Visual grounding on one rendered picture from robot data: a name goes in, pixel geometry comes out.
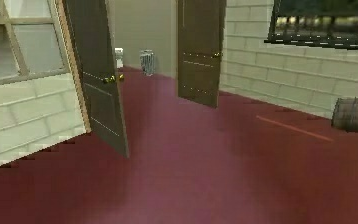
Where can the black framed window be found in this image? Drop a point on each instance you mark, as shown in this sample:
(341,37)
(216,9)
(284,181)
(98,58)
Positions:
(317,25)

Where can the white toilet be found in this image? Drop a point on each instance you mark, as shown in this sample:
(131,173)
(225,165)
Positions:
(119,57)

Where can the brown wooden barrel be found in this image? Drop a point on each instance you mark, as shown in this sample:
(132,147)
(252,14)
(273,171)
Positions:
(351,115)

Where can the brass door knob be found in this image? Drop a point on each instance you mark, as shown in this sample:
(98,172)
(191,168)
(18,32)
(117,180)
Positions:
(216,54)
(112,79)

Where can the beige framed window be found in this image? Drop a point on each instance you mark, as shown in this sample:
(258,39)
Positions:
(23,40)

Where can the dark brown room door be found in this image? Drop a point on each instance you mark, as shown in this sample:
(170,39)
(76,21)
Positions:
(198,50)
(97,60)

